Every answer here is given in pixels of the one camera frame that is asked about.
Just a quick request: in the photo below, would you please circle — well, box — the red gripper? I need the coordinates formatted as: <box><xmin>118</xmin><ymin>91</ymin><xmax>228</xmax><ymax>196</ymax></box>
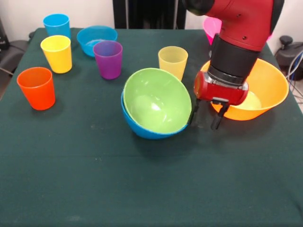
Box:
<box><xmin>187</xmin><ymin>70</ymin><xmax>250</xmax><ymax>131</ymax></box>

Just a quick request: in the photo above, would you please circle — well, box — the large blue bowl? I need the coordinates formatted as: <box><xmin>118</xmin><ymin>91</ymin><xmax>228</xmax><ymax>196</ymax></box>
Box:
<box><xmin>121</xmin><ymin>91</ymin><xmax>190</xmax><ymax>140</ymax></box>

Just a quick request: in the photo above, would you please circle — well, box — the pink bowl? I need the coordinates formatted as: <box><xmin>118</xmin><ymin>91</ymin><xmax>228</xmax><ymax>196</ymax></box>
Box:
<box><xmin>203</xmin><ymin>16</ymin><xmax>274</xmax><ymax>46</ymax></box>

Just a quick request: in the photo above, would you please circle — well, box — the pale translucent yellow cup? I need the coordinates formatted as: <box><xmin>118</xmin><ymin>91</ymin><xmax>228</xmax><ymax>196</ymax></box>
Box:
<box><xmin>158</xmin><ymin>46</ymin><xmax>188</xmax><ymax>82</ymax></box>

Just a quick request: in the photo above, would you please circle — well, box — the orange bowl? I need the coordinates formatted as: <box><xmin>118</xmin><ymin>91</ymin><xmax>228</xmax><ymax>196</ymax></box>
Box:
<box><xmin>200</xmin><ymin>58</ymin><xmax>290</xmax><ymax>121</ymax></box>

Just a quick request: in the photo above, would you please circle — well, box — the purple cup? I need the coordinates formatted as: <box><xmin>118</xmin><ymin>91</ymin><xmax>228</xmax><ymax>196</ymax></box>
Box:
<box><xmin>92</xmin><ymin>40</ymin><xmax>124</xmax><ymax>80</ymax></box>

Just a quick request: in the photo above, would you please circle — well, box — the small blue bowl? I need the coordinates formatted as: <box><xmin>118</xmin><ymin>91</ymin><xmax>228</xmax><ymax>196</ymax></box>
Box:
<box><xmin>76</xmin><ymin>25</ymin><xmax>118</xmax><ymax>58</ymax></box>

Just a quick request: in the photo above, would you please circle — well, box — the dark green tablecloth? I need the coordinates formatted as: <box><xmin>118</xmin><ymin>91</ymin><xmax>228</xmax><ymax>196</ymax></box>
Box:
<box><xmin>0</xmin><ymin>27</ymin><xmax>303</xmax><ymax>227</ymax></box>

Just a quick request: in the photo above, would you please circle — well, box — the red cup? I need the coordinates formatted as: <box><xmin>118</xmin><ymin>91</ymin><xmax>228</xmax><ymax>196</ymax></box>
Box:
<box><xmin>16</xmin><ymin>67</ymin><xmax>56</xmax><ymax>111</ymax></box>

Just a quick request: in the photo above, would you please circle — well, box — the blue cup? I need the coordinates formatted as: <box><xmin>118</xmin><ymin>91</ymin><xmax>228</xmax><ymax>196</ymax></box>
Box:
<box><xmin>43</xmin><ymin>13</ymin><xmax>71</xmax><ymax>40</ymax></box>

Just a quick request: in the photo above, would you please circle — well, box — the tangle of floor cables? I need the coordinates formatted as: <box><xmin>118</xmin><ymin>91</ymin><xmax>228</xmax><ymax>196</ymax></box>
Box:
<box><xmin>285</xmin><ymin>51</ymin><xmax>303</xmax><ymax>105</ymax></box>

